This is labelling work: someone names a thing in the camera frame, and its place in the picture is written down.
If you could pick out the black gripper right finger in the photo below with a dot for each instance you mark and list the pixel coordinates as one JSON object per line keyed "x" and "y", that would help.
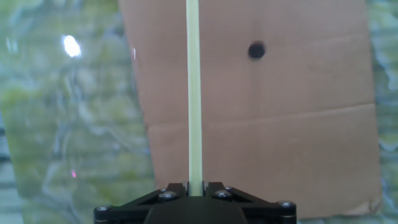
{"x": 258, "y": 205}

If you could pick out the brown cardboard sheet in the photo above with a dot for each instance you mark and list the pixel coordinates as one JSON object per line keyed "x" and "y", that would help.
{"x": 280, "y": 140}

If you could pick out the green marble pattern mat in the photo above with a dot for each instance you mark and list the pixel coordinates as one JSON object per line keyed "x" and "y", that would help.
{"x": 77, "y": 124}

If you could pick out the light green plastic flyswatter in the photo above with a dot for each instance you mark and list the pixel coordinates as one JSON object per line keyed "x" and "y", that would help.
{"x": 194, "y": 93}

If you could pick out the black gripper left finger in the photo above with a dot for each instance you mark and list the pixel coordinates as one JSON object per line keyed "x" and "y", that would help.
{"x": 136, "y": 203}

